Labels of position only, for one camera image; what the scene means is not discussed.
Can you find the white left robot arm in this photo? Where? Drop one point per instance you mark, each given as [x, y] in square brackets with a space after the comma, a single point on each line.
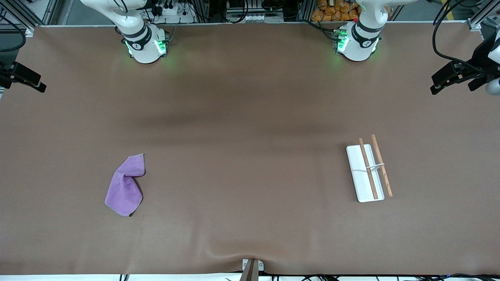
[361, 48]

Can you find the white rack rod bracket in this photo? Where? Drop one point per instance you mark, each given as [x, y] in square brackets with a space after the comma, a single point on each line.
[375, 166]

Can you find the white towel rack base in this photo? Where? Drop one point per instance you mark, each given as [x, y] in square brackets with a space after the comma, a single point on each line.
[357, 171]

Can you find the purple microfibre towel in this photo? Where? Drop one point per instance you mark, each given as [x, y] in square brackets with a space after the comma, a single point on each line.
[125, 191]

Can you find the metal table clamp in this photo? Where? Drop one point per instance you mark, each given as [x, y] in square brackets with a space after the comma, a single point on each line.
[250, 271]

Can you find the white terminal block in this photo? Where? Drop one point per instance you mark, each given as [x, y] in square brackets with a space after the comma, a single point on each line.
[254, 18]

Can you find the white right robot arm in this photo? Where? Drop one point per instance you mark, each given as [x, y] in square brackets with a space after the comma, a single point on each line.
[142, 50]

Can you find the aluminium frame profile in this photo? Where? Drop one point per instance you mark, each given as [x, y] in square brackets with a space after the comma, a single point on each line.
[482, 17]
[47, 9]

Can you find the brown table cover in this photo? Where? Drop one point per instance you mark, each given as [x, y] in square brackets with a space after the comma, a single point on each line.
[234, 175]

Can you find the orange packets pile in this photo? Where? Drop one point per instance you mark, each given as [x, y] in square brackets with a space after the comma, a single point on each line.
[332, 11]

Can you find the wooden rack rod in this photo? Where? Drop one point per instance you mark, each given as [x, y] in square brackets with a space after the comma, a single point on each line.
[364, 154]
[386, 181]

